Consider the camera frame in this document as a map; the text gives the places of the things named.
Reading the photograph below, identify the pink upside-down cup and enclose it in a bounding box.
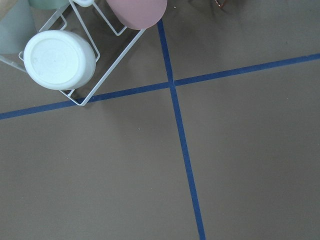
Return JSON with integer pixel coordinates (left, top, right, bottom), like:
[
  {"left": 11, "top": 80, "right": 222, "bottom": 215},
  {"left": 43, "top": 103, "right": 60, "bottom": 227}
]
[{"left": 106, "top": 0, "right": 168, "bottom": 30}]

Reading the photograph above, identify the white upside-down cup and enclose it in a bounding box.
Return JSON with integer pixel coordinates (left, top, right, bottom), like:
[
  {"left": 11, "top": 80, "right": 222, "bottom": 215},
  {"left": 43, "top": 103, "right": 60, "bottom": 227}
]
[{"left": 23, "top": 30, "right": 96, "bottom": 91}]

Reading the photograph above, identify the green upside-down cup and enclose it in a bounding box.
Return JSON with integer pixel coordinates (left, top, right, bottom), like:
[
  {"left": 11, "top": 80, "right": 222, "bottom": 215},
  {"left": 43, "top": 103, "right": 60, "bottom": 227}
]
[{"left": 28, "top": 0, "right": 70, "bottom": 10}]

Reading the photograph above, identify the grey-green upside-down cup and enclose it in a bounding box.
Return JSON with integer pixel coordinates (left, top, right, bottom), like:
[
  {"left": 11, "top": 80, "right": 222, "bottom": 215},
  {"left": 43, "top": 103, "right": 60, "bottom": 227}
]
[{"left": 0, "top": 0, "right": 37, "bottom": 54}]

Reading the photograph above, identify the white wire cup rack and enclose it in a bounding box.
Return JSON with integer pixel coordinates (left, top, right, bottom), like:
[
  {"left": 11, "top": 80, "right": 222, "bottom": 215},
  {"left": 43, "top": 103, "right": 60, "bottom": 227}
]
[{"left": 0, "top": 0, "right": 147, "bottom": 107}]

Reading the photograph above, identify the copper wire bottle rack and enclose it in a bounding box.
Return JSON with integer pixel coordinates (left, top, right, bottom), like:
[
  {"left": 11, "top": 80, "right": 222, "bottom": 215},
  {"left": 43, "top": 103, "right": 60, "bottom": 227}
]
[{"left": 215, "top": 0, "right": 227, "bottom": 9}]

